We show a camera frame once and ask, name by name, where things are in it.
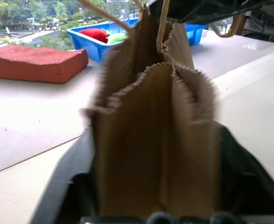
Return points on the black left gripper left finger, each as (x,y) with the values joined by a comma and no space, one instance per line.
(66,177)

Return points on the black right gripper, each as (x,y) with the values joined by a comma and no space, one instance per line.
(267,21)

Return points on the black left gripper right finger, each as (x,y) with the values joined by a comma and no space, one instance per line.
(244,182)

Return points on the clear drinking glass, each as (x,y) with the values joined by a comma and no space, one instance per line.
(118,11)

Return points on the green plush toy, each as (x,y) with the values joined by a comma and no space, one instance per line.
(118,38)

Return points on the red plush strawberry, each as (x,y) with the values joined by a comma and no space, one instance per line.
(94,35)

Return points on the blue plastic bin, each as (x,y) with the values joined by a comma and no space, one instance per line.
(90,47)

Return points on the red brick block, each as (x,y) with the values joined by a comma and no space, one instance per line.
(34,63)

